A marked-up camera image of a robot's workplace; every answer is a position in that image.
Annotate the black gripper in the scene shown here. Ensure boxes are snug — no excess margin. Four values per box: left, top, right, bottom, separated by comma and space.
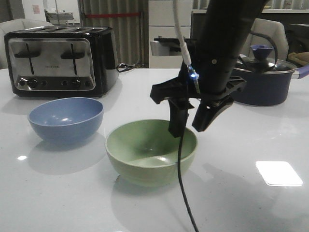
150, 65, 246, 138

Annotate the green bowl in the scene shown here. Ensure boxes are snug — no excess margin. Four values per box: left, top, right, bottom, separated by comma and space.
105, 119, 197, 187

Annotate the blue bowl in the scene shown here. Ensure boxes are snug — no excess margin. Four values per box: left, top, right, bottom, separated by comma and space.
28, 97, 104, 144

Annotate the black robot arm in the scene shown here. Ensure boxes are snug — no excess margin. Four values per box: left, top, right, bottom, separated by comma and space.
150, 0, 266, 137

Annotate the dark blue saucepan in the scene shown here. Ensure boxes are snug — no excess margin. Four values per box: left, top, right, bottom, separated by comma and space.
232, 63, 309, 106

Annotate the glass lid with blue knob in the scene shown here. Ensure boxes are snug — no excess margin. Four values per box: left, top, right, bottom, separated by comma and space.
235, 44, 296, 73

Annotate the white refrigerator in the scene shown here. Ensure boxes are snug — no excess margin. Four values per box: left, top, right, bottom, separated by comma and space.
148, 0, 193, 68

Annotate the beige upholstered chair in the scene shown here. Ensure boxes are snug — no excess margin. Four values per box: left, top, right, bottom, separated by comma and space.
241, 18, 289, 62

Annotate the tan cushion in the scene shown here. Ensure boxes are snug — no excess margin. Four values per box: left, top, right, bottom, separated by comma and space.
288, 52, 309, 66

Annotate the red barrier belt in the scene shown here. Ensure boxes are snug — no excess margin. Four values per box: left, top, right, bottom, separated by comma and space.
85, 12, 140, 18

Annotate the dark kitchen counter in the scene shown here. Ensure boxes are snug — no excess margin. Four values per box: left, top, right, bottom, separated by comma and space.
190, 9, 309, 53

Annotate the black and chrome toaster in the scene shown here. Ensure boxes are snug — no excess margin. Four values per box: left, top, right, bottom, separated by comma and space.
5, 26, 119, 98

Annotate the white cable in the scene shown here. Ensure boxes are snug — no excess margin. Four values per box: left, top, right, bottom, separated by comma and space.
172, 0, 193, 67

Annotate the black camera cable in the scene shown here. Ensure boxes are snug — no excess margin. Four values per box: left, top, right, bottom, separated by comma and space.
177, 72, 200, 232

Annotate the black toaster power cable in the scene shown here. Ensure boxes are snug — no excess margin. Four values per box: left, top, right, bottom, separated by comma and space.
116, 62, 140, 73

